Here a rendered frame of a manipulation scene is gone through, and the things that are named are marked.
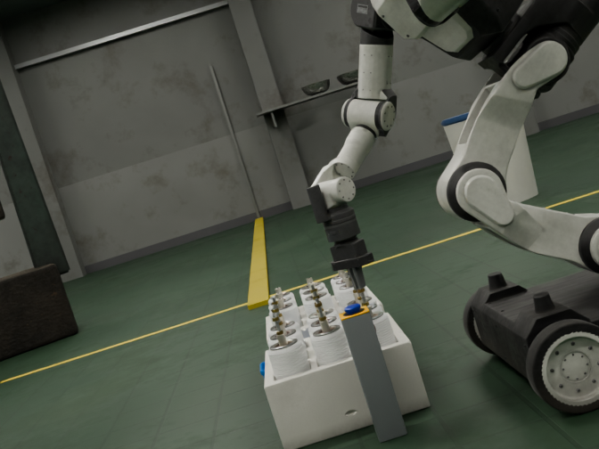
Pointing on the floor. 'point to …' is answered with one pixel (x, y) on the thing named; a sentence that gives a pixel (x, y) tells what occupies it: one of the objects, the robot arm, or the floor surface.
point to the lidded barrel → (522, 169)
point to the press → (49, 258)
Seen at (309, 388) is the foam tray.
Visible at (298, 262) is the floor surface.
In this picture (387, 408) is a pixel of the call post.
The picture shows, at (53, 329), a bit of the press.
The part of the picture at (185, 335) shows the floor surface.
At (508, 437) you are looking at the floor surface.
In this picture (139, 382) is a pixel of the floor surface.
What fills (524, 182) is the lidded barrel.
